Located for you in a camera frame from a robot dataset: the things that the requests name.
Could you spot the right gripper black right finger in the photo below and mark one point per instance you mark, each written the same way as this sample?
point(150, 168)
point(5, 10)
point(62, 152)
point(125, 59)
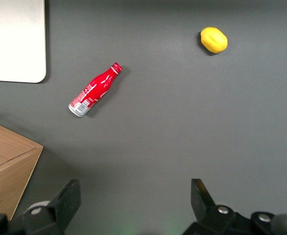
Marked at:
point(206, 215)

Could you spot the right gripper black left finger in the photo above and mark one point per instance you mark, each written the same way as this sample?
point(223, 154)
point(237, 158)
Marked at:
point(60, 208)

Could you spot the red ketchup bottle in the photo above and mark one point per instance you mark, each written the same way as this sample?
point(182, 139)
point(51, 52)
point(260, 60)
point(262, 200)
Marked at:
point(96, 88)

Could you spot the beige plastic tray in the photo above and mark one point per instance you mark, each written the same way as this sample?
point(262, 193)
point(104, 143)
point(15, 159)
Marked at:
point(13, 39)

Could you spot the wooden drawer cabinet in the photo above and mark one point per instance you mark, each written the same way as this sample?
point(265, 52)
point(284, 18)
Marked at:
point(8, 171)

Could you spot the yellow lemon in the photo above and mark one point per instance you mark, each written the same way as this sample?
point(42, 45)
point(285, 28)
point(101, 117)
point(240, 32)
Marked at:
point(214, 40)

